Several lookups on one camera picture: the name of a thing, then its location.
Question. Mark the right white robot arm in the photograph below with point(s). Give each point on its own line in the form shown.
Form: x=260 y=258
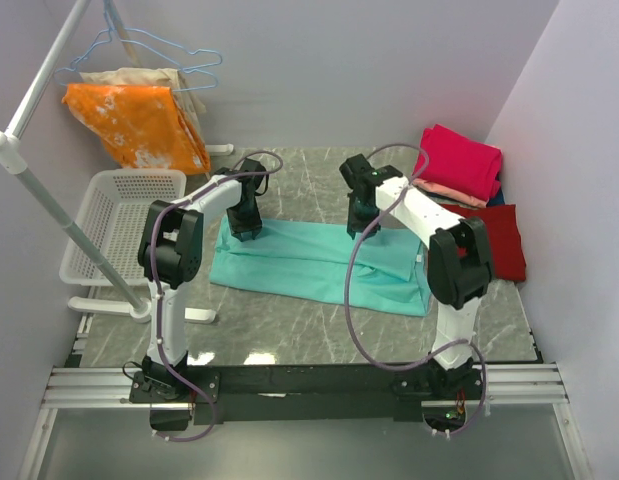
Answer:
x=460 y=264

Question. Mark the blue wire hanger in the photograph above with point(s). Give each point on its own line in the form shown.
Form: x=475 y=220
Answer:
x=201 y=80
x=139 y=44

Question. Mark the teal t shirt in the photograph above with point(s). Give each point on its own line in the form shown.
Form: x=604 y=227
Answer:
x=309 y=261

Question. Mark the dark red folded t shirt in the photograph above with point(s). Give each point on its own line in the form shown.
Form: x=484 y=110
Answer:
x=504 y=237

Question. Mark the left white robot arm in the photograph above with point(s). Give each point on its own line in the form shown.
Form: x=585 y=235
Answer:
x=170 y=254

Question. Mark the blue folded t shirt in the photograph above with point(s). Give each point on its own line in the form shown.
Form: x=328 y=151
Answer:
x=499 y=198

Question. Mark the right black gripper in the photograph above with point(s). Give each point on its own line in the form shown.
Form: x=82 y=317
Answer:
x=355 y=226

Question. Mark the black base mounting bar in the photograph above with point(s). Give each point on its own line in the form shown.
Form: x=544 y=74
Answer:
x=298 y=392

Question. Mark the beige hanging cloth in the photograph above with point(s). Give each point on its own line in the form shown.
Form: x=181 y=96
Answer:
x=186 y=99

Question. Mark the orange patterned cloth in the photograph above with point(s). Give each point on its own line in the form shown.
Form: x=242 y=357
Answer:
x=140 y=126

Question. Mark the pink folded t shirt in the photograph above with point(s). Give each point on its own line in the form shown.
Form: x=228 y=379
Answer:
x=461 y=164

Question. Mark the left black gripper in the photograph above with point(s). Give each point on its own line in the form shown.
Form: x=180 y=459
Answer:
x=237 y=228

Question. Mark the aluminium rail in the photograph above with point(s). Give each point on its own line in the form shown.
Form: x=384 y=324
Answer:
x=503 y=384

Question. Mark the salmon folded t shirt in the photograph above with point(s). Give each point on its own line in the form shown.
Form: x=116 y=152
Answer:
x=454 y=192

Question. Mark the white plastic laundry basket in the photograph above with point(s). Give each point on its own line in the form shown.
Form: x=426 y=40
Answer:
x=114 y=210

